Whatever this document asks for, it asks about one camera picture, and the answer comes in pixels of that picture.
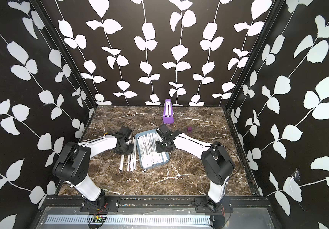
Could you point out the small electronics board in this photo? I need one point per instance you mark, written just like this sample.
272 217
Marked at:
97 219

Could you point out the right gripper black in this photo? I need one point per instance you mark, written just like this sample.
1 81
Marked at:
158 147

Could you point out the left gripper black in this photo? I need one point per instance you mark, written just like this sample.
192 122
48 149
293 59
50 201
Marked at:
130 150

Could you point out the blue storage box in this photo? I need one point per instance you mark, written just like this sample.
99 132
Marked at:
152 148

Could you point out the purple metronome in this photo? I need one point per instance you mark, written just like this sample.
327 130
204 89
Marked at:
168 115

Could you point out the white perforated cable duct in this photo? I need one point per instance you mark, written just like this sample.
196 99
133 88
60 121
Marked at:
146 220

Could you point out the left pile white straw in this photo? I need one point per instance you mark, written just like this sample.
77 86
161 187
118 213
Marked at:
131 161

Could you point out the black mounting rail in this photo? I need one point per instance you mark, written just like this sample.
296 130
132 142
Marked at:
199 203

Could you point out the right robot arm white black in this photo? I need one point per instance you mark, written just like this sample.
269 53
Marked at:
216 161

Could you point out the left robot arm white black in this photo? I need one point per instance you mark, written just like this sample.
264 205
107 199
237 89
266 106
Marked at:
73 163

